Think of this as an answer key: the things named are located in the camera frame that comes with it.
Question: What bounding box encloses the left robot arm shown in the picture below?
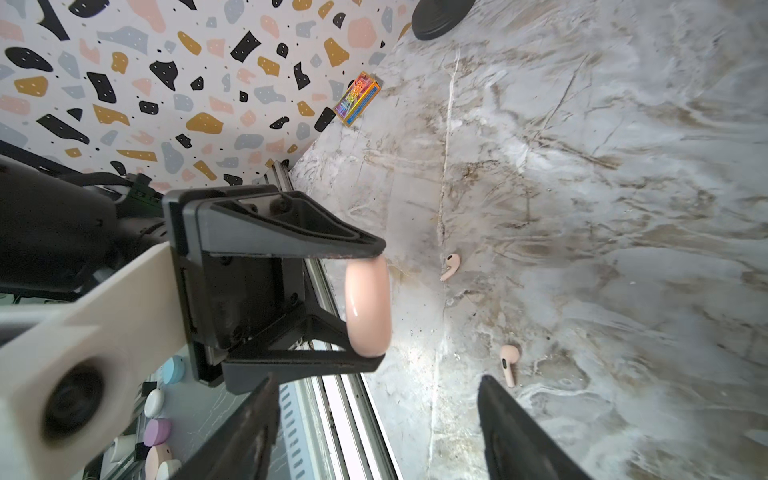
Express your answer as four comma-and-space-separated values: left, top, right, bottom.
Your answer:
1, 143, 392, 393

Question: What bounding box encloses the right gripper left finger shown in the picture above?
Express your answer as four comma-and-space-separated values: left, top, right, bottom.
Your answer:
172, 374, 280, 480

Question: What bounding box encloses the black microphone stand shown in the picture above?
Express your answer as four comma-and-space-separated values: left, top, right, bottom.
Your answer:
411, 0, 475, 41

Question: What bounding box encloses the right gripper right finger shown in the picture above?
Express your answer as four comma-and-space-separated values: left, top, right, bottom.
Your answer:
477, 375, 589, 480

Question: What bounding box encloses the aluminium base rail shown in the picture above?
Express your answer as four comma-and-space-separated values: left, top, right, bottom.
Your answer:
263, 160, 400, 480

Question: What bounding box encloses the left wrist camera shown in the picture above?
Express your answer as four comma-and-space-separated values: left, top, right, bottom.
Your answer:
1, 243, 186, 479

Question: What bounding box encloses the pink earbud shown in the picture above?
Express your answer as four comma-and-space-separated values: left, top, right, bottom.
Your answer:
500, 344, 521, 388
440, 253, 461, 282

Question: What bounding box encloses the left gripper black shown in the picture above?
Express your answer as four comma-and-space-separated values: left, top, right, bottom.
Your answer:
162, 185, 386, 394

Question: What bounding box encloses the colourful card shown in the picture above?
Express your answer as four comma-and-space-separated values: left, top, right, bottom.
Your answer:
333, 72, 382, 126

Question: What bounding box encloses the pink earbud charging case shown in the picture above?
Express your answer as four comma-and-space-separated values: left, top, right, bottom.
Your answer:
344, 255, 392, 358

